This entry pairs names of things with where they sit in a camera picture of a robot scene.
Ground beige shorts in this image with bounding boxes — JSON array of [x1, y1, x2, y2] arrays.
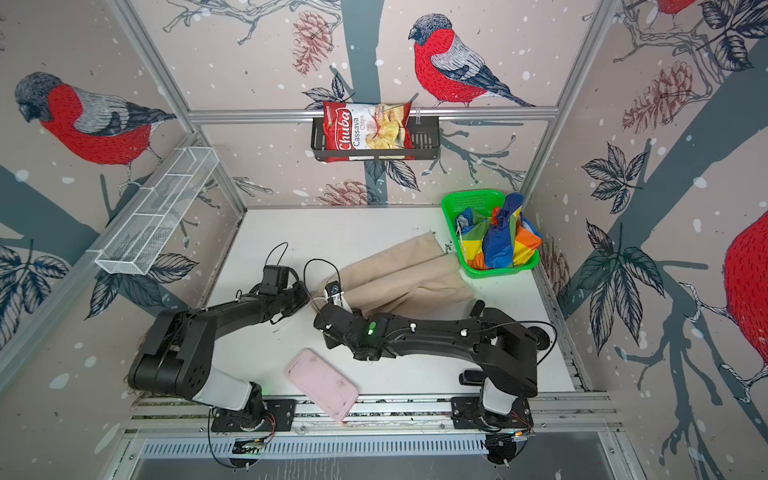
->
[[340, 232, 474, 318]]

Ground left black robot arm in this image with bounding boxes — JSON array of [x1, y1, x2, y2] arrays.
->
[[127, 265, 309, 428]]

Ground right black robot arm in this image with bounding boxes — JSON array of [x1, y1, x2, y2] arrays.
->
[[313, 301, 557, 416]]

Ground multicoloured shorts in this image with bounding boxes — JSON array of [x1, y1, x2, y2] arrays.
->
[[451, 192, 543, 273]]

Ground pink plastic tray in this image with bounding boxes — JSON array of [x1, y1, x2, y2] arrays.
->
[[285, 349, 359, 422]]

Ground small black device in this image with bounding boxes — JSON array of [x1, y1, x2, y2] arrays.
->
[[458, 370, 486, 387]]

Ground red cassava chips bag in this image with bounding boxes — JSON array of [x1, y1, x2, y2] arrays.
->
[[322, 102, 413, 162]]

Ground green plastic basket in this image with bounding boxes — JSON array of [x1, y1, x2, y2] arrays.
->
[[441, 189, 543, 279]]

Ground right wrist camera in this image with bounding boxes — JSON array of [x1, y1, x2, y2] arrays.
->
[[324, 281, 346, 308]]

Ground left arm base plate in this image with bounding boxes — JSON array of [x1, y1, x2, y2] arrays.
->
[[210, 398, 297, 434]]

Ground white wire wall basket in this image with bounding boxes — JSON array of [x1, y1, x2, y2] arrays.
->
[[95, 146, 219, 275]]

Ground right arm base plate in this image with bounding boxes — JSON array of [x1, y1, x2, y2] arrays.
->
[[450, 396, 534, 433]]

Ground black wire wall basket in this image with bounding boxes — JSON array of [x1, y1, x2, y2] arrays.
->
[[310, 116, 441, 163]]

